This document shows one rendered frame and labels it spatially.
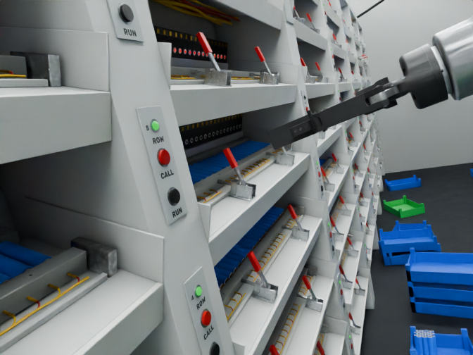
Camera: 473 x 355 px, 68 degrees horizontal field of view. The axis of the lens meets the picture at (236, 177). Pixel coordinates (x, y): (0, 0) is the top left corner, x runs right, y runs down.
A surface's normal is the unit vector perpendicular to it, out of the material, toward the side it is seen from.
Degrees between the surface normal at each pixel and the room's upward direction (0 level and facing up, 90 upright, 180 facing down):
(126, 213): 90
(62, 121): 109
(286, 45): 90
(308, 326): 18
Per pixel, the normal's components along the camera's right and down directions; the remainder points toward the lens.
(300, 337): 0.07, -0.95
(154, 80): 0.89, -0.13
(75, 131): 0.92, 0.18
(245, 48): -0.39, 0.24
